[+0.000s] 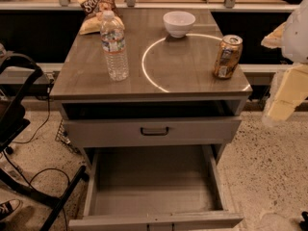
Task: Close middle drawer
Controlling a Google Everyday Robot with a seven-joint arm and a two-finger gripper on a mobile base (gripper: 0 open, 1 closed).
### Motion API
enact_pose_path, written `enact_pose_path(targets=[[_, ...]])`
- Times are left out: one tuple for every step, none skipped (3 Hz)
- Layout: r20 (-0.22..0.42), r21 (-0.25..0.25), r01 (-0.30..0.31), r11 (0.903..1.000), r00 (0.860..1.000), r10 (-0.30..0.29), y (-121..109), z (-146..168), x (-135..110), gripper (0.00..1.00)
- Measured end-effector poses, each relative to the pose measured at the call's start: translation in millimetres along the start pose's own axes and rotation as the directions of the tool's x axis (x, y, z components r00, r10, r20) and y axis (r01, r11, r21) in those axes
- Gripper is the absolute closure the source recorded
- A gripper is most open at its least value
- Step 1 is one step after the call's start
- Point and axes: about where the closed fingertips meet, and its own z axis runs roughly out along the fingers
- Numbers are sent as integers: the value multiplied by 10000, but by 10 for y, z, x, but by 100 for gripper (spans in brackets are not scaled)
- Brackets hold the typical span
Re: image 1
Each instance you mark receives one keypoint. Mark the grey drawer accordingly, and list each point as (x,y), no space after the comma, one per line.
(155,188)
(150,132)

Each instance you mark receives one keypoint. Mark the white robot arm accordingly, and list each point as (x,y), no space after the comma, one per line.
(289,86)

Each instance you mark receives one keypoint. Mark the grey wooden drawer cabinet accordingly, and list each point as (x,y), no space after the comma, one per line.
(168,77)

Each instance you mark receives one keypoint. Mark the grey top drawer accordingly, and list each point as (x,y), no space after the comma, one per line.
(150,132)

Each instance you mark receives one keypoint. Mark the white ceramic bowl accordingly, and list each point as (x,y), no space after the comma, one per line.
(178,23)

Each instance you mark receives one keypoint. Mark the clear plastic water bottle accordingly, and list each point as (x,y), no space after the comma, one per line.
(114,46)

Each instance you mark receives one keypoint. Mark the dented gold soda can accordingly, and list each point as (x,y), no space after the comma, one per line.
(229,53)

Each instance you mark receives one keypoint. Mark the brown chip bag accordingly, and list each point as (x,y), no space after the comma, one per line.
(93,10)

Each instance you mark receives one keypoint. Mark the black and white sneaker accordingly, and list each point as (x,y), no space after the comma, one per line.
(9,207)

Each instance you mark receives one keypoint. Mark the black object bottom right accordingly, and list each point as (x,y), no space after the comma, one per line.
(304,224)

